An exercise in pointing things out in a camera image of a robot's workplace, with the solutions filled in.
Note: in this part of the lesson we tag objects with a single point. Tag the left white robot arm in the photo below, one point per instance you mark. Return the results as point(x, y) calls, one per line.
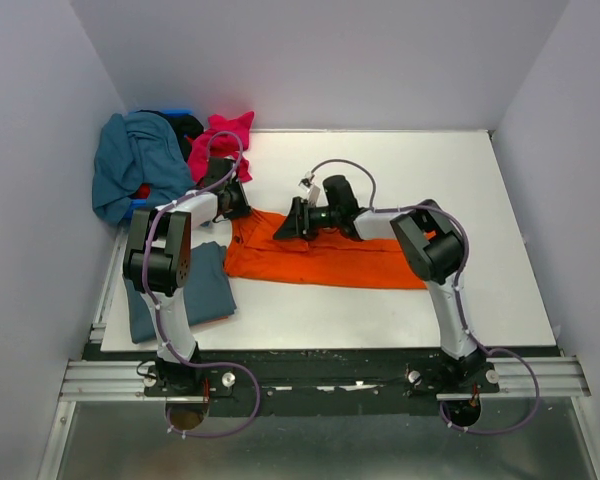
point(157, 259)

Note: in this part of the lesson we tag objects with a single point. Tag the black t shirt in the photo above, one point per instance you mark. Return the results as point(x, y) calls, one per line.
point(186, 127)

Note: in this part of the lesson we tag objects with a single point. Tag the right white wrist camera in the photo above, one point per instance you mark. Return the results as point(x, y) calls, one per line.
point(310, 190)

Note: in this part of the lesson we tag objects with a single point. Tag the aluminium frame rail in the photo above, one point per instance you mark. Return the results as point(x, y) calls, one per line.
point(104, 381)

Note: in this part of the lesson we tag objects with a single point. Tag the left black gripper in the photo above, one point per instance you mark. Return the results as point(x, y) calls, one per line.
point(242, 208)

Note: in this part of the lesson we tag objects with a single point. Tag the blue plastic bin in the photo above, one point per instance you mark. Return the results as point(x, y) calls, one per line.
point(139, 199)

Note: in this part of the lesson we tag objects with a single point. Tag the teal blue t shirt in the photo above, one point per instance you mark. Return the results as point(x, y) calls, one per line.
point(134, 150)

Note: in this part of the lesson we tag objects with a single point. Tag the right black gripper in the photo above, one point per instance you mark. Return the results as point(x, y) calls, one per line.
point(292, 226)

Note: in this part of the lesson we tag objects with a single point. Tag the grey blue t shirt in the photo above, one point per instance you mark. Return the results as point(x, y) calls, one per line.
point(207, 294)

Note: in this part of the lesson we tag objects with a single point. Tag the magenta pink t shirt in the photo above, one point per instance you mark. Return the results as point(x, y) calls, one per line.
point(223, 138)

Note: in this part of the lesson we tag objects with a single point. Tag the orange t shirt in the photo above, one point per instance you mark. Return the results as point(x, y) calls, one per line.
point(328, 260)

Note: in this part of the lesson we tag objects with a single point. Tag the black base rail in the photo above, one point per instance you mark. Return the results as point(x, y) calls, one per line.
point(323, 382)

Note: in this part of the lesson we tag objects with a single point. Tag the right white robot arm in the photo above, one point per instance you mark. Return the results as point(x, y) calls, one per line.
point(434, 246)

